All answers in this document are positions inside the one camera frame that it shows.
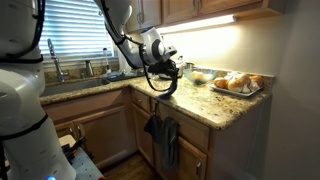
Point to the window blinds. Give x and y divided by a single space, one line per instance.
76 29

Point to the soap dispenser pump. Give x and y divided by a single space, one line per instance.
105 53

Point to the white plate of bread rolls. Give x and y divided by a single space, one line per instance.
238 84

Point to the wooden upper cabinets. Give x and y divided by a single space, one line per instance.
150 13

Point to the under-cabinet light strip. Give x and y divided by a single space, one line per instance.
198 24

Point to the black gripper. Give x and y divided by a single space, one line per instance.
167 69

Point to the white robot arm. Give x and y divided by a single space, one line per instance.
30 148

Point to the wooden cabinets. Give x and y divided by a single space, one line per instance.
150 13
215 131

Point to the silver white kitchen appliance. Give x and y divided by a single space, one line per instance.
179 64

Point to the wooden lower cabinets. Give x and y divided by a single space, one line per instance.
215 131

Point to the grey robot base table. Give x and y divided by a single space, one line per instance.
79 159

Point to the dark blue oven mitt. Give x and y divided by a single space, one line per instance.
173 74
153 127

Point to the glass fruit bowl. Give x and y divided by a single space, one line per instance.
199 75

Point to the steel sink basin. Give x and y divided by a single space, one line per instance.
68 87

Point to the chrome kitchen faucet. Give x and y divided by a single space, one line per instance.
60 74

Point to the grey hanging dish towel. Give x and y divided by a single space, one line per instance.
169 142

